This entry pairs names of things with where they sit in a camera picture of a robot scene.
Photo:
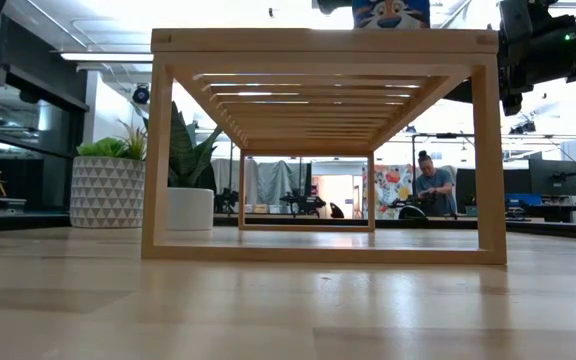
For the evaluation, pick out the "wooden slatted shelf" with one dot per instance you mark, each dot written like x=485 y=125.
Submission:
x=318 y=41

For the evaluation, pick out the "black ceiling spotlight cluster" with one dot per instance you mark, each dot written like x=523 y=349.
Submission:
x=523 y=127

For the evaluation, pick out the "black office chair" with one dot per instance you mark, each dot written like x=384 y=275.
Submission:
x=336 y=212

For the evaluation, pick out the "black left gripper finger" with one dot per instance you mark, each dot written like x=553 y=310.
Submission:
x=333 y=6

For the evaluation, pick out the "background black robot arm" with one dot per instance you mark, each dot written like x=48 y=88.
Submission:
x=226 y=200
x=303 y=202

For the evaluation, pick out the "blue Frosted Flakes cereal box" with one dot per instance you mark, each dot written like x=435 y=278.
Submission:
x=390 y=15

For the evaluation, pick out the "person at workbench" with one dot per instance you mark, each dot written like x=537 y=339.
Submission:
x=435 y=187

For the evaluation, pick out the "round black ceiling device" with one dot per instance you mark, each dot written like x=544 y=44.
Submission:
x=140 y=95

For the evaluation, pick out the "light green leafy plant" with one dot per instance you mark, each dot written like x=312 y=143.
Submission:
x=100 y=148

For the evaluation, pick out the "green snake plant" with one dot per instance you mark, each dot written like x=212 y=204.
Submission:
x=188 y=155

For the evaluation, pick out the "colourful floral hanging cloth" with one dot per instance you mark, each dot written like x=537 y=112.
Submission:
x=390 y=187

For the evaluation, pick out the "large black monitor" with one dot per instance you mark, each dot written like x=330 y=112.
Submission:
x=553 y=177

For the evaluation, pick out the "triangle-patterned grey planter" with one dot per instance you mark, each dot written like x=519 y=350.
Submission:
x=108 y=195

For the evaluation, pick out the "blue storage bin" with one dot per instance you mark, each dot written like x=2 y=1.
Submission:
x=523 y=200

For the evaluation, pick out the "white hanging cloth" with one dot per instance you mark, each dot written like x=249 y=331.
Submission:
x=223 y=175

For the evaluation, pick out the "white plant pot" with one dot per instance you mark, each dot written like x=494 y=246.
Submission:
x=193 y=210

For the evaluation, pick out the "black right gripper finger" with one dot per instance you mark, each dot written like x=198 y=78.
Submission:
x=463 y=92

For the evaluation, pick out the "grey hanging cloth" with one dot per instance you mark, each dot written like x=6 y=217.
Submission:
x=275 y=180

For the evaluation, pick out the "long ceiling light fixture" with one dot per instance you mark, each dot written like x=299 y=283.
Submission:
x=103 y=57

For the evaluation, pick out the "small black monitor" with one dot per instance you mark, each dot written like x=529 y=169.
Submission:
x=516 y=181
x=465 y=187

